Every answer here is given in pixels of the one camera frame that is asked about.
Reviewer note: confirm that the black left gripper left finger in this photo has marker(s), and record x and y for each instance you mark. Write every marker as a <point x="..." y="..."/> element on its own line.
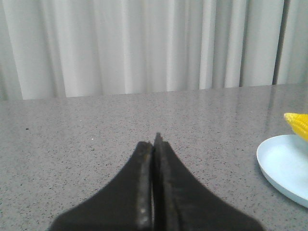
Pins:
<point x="124" y="204"/>

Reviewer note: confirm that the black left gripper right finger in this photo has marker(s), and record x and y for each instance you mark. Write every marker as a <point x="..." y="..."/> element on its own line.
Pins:
<point x="182" y="203"/>

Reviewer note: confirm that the light blue round plate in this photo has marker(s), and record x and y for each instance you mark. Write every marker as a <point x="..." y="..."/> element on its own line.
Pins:
<point x="283" y="160"/>

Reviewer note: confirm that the yellow corn cob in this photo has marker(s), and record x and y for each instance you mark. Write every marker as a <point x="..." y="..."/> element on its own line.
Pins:
<point x="298" y="123"/>

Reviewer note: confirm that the white pleated curtain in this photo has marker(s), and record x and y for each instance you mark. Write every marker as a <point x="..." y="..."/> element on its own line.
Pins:
<point x="69" y="48"/>

